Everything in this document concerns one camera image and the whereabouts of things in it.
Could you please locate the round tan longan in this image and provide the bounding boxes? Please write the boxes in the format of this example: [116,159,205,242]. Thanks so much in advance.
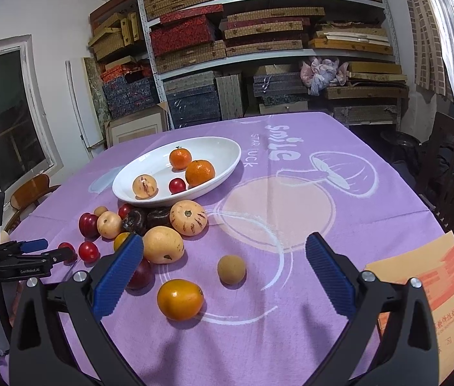
[217,255,247,286]

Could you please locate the black stool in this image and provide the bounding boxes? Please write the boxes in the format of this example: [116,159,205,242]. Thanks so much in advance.
[380,131,421,161]

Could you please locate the white framed window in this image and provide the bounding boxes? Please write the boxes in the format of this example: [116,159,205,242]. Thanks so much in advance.
[0,34,61,226]

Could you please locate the dark red plum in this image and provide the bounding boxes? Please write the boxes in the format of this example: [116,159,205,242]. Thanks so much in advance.
[126,258,155,291]

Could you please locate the mandarin orange with stem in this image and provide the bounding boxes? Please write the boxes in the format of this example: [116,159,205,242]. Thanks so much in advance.
[169,147,193,170]

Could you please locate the green marble slab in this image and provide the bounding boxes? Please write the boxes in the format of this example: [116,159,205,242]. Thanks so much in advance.
[83,57,109,129]

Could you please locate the pile of tan boxes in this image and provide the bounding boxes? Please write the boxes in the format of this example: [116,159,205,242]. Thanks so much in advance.
[88,11,147,63]

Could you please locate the pink cloth bundle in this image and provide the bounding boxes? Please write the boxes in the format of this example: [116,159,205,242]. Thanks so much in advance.
[300,57,350,96]

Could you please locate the checked beige curtain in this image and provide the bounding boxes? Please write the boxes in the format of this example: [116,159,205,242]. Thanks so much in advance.
[398,0,454,105]

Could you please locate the stack of woven brown boxes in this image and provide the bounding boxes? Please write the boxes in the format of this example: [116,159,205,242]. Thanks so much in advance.
[221,7,326,58]

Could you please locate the stack of worn brown boxes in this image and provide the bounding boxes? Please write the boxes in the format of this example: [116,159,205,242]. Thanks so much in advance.
[324,61,409,125]

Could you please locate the purple printed tablecloth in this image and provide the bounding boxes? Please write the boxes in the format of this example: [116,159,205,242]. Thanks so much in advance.
[0,110,454,386]

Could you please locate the large striped pepino melon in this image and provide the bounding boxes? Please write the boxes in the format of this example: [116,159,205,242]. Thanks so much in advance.
[169,200,208,236]

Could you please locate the small striped pepino melon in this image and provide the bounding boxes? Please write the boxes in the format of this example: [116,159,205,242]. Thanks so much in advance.
[132,174,159,199]

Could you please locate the white oval plate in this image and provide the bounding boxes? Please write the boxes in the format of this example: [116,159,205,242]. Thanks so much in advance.
[112,137,242,207]

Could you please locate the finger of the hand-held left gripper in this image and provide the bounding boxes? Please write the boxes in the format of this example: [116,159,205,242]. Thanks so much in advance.
[0,238,49,259]
[18,247,75,269]

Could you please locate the stack of flat wooden boxes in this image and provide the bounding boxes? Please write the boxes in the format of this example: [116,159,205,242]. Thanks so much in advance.
[307,22,394,55]

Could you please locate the stack of dark blue boxes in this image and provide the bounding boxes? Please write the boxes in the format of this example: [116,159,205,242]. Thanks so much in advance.
[163,70,223,129]

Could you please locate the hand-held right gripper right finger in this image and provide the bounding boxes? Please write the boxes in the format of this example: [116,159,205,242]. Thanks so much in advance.
[305,232,446,386]

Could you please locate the dark purple lobed tomato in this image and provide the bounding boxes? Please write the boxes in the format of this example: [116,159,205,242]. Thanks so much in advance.
[121,208,149,236]
[147,207,173,230]

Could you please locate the upright grey boxes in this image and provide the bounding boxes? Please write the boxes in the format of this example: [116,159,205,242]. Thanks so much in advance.
[216,73,246,121]

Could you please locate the stack of dark grey boxes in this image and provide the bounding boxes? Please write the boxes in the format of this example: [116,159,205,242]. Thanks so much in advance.
[253,64,310,115]

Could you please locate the orange paper booklet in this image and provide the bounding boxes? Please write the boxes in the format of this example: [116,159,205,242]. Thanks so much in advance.
[364,231,454,386]

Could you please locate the stack of red patterned boxes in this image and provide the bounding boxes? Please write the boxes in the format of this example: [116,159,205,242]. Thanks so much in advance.
[148,4,224,57]

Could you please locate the light wooden chair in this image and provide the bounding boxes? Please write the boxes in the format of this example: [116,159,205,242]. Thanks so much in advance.
[4,174,62,234]

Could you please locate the yellow tomato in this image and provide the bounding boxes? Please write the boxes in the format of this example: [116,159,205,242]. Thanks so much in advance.
[113,232,132,252]

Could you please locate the white board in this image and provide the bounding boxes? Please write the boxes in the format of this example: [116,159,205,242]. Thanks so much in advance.
[66,60,105,149]

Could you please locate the dark wooden chair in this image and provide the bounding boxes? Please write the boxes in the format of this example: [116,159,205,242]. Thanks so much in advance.
[414,112,454,250]

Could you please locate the pale tan round pear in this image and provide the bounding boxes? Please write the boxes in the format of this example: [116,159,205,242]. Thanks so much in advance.
[97,211,123,239]

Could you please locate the framed picture in cardboard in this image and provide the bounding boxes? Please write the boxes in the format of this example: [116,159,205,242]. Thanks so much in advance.
[104,105,169,148]

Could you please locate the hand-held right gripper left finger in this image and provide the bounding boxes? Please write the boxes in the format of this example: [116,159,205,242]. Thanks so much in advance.
[8,233,145,386]

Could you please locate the pale yellow pear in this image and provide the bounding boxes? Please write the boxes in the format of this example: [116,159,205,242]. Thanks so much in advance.
[142,226,185,265]

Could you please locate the pile of blue patterned boxes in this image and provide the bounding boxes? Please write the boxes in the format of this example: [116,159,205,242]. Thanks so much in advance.
[100,62,161,119]

